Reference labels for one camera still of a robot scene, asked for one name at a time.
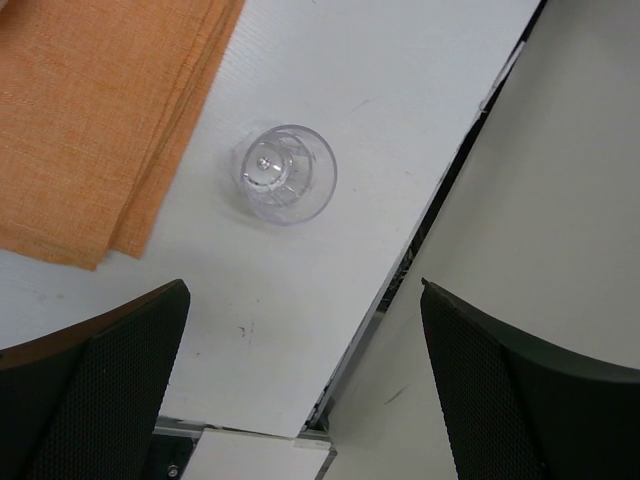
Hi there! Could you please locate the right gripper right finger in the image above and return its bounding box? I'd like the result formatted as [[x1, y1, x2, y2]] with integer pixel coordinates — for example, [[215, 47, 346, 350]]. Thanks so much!
[[420, 281, 639, 479]]

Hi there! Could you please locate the orange cloth napkin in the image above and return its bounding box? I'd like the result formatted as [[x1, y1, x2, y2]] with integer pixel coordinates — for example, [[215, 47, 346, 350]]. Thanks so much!
[[1, 1, 243, 270]]

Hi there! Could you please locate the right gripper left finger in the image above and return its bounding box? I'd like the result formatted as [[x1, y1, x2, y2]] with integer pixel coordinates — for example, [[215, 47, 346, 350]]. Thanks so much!
[[1, 279, 191, 479]]

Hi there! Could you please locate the clear drinking glass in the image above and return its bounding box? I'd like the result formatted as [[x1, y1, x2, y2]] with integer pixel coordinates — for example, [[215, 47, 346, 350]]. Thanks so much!
[[230, 124, 338, 226]]

